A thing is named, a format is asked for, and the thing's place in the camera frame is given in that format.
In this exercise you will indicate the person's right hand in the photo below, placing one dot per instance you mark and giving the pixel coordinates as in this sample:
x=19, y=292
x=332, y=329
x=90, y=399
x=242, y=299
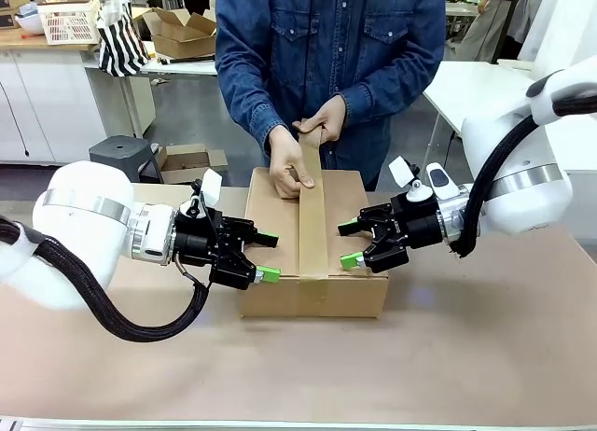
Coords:
x=287, y=156

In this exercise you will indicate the person's right forearm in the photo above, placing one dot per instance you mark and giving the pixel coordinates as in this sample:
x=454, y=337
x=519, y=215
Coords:
x=252, y=109

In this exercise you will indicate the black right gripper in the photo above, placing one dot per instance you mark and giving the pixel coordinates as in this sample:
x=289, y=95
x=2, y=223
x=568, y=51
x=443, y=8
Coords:
x=406, y=226

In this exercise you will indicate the grey plastic stool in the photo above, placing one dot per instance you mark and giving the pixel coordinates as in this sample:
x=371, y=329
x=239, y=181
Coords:
x=121, y=153

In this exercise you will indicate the open empty cardboard box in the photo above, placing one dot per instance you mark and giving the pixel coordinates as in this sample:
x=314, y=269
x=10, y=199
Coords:
x=182, y=37

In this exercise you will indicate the white work table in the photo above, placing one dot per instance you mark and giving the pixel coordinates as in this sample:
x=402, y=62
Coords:
x=186, y=68

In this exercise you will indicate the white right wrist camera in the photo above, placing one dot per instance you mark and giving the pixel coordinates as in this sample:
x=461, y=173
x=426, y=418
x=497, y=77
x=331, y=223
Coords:
x=402, y=172

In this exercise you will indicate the person's left hand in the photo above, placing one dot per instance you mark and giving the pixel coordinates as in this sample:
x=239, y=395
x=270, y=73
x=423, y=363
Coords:
x=333, y=118

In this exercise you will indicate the black pole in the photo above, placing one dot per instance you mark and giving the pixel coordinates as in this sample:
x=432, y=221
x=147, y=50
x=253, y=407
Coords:
x=186, y=60

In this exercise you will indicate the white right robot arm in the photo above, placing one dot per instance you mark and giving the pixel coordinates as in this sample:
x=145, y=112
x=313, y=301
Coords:
x=513, y=170

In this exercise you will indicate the black white striped bag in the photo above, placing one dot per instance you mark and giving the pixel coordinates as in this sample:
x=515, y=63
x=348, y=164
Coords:
x=121, y=44

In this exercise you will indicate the flat cardboard box on floor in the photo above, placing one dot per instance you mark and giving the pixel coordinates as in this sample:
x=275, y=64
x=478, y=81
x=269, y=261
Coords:
x=191, y=162

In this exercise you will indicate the white plastic basket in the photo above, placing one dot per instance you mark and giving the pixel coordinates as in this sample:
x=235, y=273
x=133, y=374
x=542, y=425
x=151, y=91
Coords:
x=70, y=23

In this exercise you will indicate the large brown cardboard box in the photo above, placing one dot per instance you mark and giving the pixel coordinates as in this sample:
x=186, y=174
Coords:
x=275, y=296

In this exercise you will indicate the bystander in grey skirt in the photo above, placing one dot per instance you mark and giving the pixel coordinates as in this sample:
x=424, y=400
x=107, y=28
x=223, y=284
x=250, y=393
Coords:
x=487, y=30

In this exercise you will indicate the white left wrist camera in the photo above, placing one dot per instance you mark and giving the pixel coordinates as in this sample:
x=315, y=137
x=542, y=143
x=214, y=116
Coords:
x=211, y=186

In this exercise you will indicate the person's left forearm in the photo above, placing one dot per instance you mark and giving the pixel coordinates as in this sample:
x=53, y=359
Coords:
x=392, y=93

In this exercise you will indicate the white side table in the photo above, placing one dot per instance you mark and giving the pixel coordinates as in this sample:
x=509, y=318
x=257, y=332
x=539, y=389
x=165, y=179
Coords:
x=476, y=90

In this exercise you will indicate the white cabinet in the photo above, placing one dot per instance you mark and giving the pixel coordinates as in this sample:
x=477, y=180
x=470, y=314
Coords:
x=56, y=104

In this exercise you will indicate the person in denim shirt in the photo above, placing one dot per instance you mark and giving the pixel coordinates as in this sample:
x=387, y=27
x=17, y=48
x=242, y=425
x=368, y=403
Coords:
x=326, y=39

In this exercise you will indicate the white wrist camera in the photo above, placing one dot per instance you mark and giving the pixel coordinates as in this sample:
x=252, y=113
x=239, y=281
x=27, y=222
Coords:
x=402, y=172
x=211, y=186

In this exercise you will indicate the brown packing tape strip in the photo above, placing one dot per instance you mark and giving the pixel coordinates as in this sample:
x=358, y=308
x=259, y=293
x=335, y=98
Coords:
x=311, y=226

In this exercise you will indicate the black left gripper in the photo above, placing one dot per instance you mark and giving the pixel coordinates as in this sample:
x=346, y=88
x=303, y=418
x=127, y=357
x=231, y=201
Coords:
x=219, y=249

